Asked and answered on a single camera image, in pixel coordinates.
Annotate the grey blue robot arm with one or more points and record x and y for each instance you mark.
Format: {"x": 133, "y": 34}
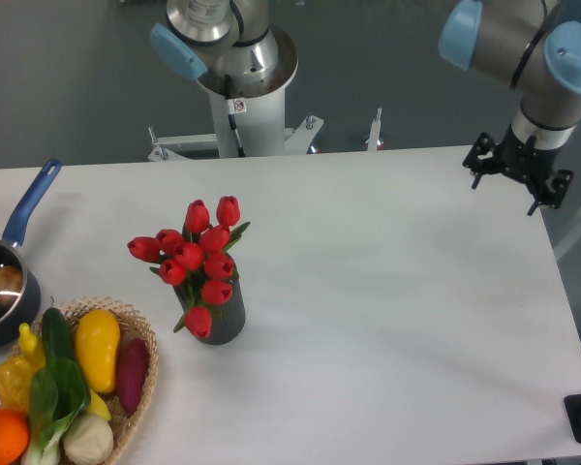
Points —
{"x": 520, "y": 44}

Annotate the yellow bell pepper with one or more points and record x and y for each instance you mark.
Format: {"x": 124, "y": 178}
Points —
{"x": 16, "y": 375}

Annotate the yellow mango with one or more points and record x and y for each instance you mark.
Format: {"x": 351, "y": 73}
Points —
{"x": 97, "y": 342}

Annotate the green bok choy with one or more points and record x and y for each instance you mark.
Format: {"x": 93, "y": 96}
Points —
{"x": 58, "y": 395}

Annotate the beige garlic bulb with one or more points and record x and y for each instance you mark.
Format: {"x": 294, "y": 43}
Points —
{"x": 89, "y": 440}

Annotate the orange fruit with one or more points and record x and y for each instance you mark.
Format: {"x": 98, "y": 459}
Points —
{"x": 14, "y": 435}

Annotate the purple sweet potato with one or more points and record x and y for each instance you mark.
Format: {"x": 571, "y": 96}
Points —
{"x": 132, "y": 368}

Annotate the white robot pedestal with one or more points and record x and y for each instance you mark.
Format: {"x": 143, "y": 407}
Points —
{"x": 246, "y": 88}

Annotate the small yellow squash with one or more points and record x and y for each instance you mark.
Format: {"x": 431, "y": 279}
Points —
{"x": 31, "y": 346}

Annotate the red tulip bouquet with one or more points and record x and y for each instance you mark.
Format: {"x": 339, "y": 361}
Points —
{"x": 195, "y": 261}

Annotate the green cucumber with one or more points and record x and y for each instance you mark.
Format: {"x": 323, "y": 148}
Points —
{"x": 57, "y": 336}

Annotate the brown bun in saucepan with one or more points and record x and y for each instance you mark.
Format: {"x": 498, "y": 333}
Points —
{"x": 11, "y": 283}

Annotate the woven wicker basket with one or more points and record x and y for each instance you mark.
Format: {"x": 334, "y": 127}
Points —
{"x": 132, "y": 325}

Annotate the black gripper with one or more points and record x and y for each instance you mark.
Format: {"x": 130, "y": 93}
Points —
{"x": 523, "y": 162}

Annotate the dark grey ribbed vase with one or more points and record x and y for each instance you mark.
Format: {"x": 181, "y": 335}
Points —
{"x": 227, "y": 319}

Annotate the blue handled saucepan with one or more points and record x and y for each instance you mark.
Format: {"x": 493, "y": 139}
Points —
{"x": 20, "y": 294}

